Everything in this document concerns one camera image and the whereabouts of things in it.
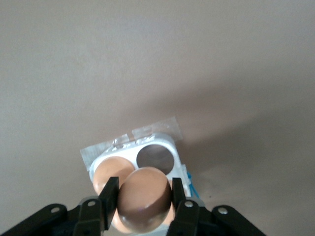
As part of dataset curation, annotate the blue string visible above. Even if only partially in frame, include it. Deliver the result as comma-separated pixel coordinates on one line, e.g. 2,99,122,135
186,171,202,199

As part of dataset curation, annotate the brown egg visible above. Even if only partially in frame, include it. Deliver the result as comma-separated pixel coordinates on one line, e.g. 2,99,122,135
93,156,136,198
117,166,173,232
112,206,176,234

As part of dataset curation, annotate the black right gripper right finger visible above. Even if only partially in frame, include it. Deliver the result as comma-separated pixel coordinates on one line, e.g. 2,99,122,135
166,177,267,236

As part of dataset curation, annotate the clear plastic egg box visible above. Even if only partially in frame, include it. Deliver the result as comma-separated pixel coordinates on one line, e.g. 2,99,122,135
88,132,205,236

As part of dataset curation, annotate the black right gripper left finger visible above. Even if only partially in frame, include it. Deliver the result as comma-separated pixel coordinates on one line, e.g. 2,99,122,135
0,176,121,236

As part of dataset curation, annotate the clear adhesive tape strip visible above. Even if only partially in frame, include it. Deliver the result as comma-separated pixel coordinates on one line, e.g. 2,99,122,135
79,133,131,172
131,116,184,142

